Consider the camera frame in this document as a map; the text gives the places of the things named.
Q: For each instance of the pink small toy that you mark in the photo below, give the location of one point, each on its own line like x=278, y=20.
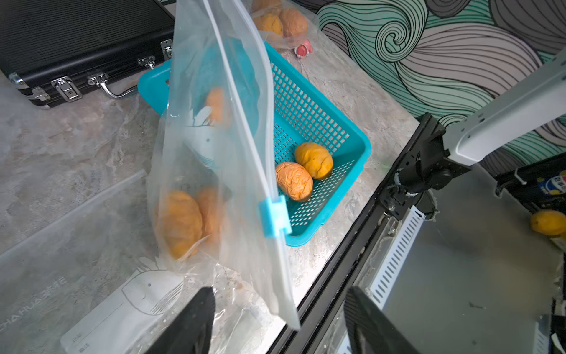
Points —
x=303, y=50

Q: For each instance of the pepsi can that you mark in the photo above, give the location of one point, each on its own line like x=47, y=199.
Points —
x=553, y=186

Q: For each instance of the black aluminium case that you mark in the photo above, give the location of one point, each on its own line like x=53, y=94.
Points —
x=55, y=52

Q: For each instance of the clear blue-zipper bag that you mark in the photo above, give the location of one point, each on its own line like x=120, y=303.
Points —
x=94, y=281
x=216, y=44

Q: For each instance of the teal plastic basket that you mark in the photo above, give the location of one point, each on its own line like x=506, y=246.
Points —
x=303, y=114

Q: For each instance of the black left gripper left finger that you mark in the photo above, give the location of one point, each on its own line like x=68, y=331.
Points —
x=191, y=331

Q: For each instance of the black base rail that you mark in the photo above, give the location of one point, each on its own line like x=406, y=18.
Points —
x=321, y=308

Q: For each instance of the clear pink-zipper bag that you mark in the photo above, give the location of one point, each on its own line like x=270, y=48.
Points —
x=283, y=43

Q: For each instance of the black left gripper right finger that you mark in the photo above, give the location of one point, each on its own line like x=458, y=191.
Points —
x=369, y=330

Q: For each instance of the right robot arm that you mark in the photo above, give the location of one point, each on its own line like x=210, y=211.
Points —
x=452, y=151

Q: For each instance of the white slotted cable duct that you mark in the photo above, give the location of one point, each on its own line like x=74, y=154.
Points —
x=380, y=272

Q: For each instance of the potato on floor outside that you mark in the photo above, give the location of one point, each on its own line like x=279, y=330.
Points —
x=548, y=222

